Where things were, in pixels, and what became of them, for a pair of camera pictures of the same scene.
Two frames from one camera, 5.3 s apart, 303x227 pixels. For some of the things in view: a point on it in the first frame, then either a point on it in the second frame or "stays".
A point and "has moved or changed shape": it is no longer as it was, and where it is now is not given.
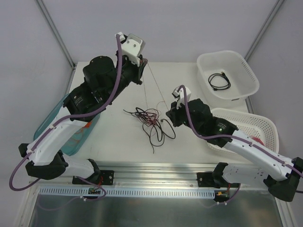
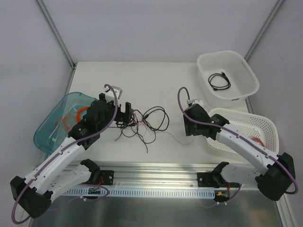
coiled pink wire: x=258 y=140 stays
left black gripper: x=141 y=70 -> x=120 y=112
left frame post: x=56 y=33 stays
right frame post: x=263 y=30 stays
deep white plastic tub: x=226 y=79 stays
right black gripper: x=176 y=114 -> x=189 y=128
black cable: x=156 y=128 has moved or changed shape
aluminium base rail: x=142 y=174 stays
